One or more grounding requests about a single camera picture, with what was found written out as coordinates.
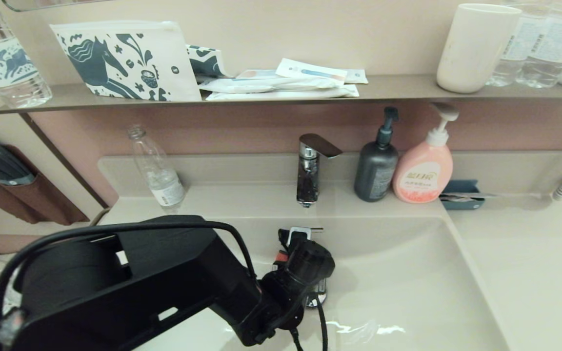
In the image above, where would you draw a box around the white ceramic sink basin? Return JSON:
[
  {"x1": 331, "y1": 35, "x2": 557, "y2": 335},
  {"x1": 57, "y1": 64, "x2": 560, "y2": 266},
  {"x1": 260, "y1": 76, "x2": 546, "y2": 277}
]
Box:
[{"x1": 130, "y1": 215, "x2": 512, "y2": 351}]

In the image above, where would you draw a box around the long flat white packet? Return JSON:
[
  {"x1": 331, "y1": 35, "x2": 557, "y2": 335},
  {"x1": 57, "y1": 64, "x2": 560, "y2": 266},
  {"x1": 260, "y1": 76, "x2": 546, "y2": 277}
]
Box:
[{"x1": 205, "y1": 84, "x2": 361, "y2": 101}]

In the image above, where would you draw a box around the small blue tray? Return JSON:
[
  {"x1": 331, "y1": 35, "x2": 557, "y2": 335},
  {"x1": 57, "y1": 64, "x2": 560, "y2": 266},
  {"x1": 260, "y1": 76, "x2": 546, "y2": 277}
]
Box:
[{"x1": 440, "y1": 179, "x2": 485, "y2": 211}]

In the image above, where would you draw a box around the white label water bottle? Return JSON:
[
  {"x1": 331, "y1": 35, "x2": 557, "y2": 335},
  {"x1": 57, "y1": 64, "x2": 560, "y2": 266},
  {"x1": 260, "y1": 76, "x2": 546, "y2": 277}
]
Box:
[
  {"x1": 515, "y1": 0, "x2": 562, "y2": 89},
  {"x1": 485, "y1": 0, "x2": 550, "y2": 87}
]

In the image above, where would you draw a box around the taupe wall shelf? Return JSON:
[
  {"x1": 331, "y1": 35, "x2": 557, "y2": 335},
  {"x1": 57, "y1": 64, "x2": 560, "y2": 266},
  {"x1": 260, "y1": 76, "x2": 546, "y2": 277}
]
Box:
[{"x1": 0, "y1": 73, "x2": 562, "y2": 116}]

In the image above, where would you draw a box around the white wrapped toiletry packet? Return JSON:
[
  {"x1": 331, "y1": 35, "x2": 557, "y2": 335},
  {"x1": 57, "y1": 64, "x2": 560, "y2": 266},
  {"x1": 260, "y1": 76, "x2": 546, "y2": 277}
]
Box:
[{"x1": 198, "y1": 68, "x2": 346, "y2": 93}]

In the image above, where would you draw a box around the clear empty plastic bottle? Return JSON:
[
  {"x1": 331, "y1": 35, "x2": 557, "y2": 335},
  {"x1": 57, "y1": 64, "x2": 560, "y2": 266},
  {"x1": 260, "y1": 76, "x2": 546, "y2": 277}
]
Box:
[{"x1": 127, "y1": 125, "x2": 187, "y2": 215}]

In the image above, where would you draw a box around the white plastic cup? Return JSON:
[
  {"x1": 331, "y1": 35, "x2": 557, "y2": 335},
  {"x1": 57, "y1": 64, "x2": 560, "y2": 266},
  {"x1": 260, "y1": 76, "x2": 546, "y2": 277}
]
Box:
[{"x1": 436, "y1": 3, "x2": 523, "y2": 94}]

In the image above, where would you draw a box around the large horse print pouch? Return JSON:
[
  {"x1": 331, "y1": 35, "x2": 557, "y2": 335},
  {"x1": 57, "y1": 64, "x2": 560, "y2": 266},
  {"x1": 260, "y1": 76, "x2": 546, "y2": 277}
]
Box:
[{"x1": 49, "y1": 20, "x2": 202, "y2": 102}]

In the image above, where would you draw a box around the chrome sink faucet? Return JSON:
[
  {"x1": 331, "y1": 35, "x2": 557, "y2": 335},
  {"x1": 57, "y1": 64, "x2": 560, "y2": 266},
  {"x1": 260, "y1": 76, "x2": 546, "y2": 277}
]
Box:
[{"x1": 297, "y1": 134, "x2": 344, "y2": 208}]

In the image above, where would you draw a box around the dark grey pump bottle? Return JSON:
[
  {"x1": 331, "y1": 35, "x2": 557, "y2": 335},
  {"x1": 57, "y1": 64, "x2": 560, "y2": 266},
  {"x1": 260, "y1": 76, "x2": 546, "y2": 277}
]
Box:
[{"x1": 354, "y1": 107, "x2": 400, "y2": 203}]

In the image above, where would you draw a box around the chrome drain stopper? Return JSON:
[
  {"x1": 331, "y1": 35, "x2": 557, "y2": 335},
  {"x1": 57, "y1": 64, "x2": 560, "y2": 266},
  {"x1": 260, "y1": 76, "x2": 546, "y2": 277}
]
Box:
[{"x1": 305, "y1": 280, "x2": 329, "y2": 309}]

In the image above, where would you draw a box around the small horse print pouch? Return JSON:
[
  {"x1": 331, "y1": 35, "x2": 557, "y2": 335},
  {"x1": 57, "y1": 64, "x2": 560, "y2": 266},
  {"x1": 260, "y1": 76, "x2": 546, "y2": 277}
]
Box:
[{"x1": 186, "y1": 44, "x2": 235, "y2": 81}]

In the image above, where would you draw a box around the blue striped white sachet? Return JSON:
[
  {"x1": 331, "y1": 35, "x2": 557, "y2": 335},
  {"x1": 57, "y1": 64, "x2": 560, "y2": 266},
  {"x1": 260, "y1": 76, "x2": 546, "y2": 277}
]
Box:
[{"x1": 276, "y1": 58, "x2": 349, "y2": 83}]

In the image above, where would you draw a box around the pink soap pump bottle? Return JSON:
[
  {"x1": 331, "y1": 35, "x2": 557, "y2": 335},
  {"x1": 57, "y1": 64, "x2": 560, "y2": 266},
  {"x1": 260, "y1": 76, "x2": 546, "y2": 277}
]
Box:
[{"x1": 392, "y1": 102, "x2": 460, "y2": 204}]

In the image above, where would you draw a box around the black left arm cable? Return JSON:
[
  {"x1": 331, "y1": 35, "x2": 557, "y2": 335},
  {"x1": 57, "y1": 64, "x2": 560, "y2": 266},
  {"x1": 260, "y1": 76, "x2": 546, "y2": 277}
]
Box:
[{"x1": 0, "y1": 220, "x2": 330, "y2": 351}]

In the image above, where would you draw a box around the horse label water bottle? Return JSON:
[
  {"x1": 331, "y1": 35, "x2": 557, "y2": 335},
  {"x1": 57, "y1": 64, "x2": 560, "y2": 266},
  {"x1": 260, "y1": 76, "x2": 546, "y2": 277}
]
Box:
[{"x1": 0, "y1": 0, "x2": 53, "y2": 109}]

